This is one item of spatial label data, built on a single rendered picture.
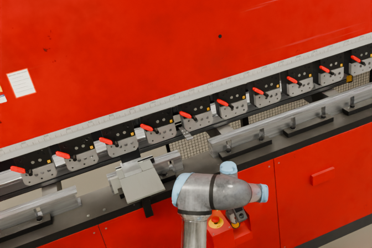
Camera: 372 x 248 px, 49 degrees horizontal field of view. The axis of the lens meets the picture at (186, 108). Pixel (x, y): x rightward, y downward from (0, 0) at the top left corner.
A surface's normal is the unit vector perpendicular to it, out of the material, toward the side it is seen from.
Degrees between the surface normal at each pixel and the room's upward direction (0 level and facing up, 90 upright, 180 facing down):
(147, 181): 0
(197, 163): 0
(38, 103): 90
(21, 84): 90
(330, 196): 90
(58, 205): 90
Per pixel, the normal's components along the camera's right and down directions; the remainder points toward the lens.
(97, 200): -0.17, -0.86
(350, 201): 0.34, 0.40
